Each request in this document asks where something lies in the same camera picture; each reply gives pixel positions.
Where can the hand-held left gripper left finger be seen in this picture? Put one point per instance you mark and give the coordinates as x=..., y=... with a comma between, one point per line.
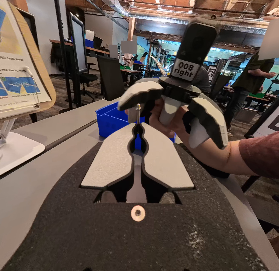
x=109, y=161

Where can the silver bolt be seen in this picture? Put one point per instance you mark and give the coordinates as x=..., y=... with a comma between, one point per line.
x=138, y=118

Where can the grey framed panel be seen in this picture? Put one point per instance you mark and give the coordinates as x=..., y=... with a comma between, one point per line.
x=78, y=44

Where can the grey waste bin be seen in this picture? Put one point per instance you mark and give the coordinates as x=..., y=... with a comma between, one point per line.
x=244, y=115

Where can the wooden backing board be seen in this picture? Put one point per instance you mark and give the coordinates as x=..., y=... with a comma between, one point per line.
x=44, y=105

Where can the black pole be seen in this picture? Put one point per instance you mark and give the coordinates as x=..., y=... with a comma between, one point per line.
x=63, y=57

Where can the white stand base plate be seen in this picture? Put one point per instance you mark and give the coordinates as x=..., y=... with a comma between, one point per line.
x=21, y=148

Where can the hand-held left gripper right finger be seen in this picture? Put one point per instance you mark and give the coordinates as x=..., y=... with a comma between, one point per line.
x=167, y=164

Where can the blue plastic bin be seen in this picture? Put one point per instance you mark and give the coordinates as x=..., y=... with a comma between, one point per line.
x=109, y=122

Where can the framed marker sign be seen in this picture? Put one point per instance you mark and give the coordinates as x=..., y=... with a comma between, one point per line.
x=270, y=120
x=212, y=73

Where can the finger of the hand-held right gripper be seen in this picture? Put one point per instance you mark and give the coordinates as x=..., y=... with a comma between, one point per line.
x=211, y=116
x=139, y=89

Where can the wooden office desk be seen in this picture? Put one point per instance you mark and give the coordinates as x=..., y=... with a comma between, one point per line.
x=65, y=42

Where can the silver ventilation duct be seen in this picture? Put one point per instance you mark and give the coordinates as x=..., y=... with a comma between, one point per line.
x=157, y=15

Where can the black framed panel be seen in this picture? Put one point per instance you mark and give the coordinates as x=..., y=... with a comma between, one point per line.
x=30, y=24

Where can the person's right hand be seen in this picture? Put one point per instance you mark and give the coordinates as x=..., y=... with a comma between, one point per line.
x=155, y=113

